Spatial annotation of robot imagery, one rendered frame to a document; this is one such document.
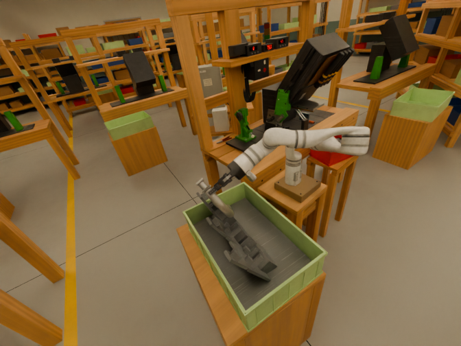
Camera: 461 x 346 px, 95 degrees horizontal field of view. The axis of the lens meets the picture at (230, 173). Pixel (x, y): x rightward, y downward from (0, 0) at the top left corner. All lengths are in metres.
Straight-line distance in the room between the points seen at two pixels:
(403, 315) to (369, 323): 0.25
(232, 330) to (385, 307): 1.33
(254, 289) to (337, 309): 1.05
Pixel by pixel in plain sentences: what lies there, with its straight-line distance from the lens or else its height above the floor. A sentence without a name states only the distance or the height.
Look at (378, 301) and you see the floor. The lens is 2.10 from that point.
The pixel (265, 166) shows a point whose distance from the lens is 1.55.
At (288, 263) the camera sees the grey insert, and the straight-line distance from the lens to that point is 1.09.
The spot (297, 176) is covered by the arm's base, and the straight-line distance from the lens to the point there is 1.35.
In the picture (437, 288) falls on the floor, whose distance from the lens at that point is 2.34.
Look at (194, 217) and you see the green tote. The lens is 1.27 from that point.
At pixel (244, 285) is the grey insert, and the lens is 1.04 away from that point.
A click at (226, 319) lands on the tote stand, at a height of 0.79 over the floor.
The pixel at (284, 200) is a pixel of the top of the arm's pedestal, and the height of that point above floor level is 0.85.
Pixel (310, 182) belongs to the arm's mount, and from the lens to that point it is 1.42.
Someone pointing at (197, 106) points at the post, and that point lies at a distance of 1.75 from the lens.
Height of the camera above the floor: 1.77
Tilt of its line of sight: 35 degrees down
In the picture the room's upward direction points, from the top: 9 degrees counter-clockwise
